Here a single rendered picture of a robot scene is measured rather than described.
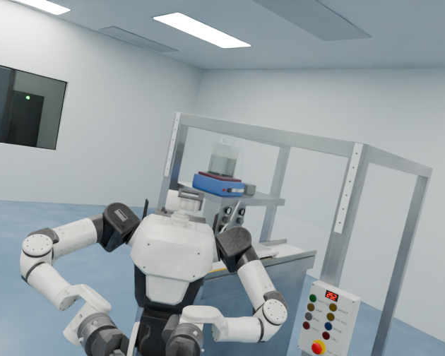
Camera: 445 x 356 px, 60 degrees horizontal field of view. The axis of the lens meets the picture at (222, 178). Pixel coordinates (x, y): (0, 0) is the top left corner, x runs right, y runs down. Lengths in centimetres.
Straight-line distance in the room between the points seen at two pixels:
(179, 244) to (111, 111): 594
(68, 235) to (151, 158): 635
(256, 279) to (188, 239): 25
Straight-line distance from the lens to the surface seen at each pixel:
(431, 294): 498
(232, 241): 134
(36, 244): 123
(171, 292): 134
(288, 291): 302
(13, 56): 665
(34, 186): 689
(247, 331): 120
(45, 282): 118
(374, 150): 157
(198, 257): 129
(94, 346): 102
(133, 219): 135
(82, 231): 130
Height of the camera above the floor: 160
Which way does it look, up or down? 6 degrees down
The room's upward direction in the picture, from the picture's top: 12 degrees clockwise
